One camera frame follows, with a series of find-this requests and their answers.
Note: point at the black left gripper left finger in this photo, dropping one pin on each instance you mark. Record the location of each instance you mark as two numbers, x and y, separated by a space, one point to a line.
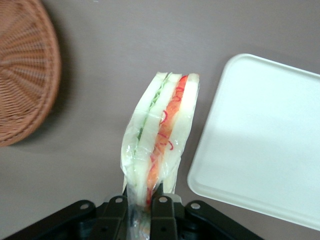
115 220

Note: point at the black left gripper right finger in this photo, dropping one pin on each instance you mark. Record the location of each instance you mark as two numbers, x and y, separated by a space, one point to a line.
162 220

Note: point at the triangle sandwich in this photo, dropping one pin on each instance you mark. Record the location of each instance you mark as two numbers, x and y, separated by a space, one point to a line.
160 125

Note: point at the cream rectangular plastic tray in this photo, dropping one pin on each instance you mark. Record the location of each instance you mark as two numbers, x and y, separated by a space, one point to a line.
262 137

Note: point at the round brown wicker basket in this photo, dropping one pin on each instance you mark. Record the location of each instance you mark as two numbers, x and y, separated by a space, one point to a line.
22 75

